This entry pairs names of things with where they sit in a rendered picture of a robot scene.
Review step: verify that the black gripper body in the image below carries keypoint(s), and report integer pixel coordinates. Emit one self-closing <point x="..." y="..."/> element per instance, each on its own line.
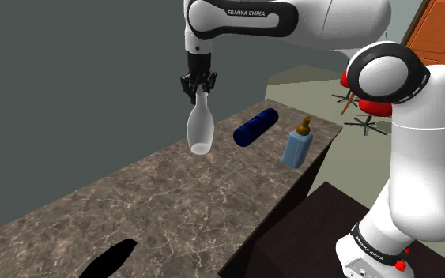
<point x="199" y="63"/>

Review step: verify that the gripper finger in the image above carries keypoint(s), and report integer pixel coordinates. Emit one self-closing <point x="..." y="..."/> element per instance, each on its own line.
<point x="188" y="86"/>
<point x="211" y="81"/>

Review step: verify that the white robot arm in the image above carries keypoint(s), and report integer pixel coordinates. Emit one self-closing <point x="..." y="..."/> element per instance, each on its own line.
<point x="422" y="161"/>

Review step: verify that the clear glass bottle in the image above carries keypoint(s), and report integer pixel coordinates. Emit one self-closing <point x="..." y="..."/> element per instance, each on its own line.
<point x="200" y="127"/>

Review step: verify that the dark blue cylinder bottle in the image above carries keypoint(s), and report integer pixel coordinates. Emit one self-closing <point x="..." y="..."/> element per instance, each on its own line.
<point x="255" y="127"/>

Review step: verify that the light blue soap dispenser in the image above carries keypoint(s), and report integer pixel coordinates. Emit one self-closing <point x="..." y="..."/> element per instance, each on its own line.
<point x="297" y="148"/>

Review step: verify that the red swivel chair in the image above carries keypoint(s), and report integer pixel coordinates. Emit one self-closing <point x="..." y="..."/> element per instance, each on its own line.
<point x="376" y="108"/>
<point x="344" y="81"/>

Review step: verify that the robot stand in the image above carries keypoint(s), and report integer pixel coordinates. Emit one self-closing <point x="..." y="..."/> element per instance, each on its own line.
<point x="303" y="235"/>

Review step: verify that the black elongated object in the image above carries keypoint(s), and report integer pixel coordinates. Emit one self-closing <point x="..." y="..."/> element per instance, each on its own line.
<point x="108" y="260"/>

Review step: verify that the orange wooden cabinet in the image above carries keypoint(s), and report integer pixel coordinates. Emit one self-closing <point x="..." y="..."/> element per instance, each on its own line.
<point x="438" y="27"/>

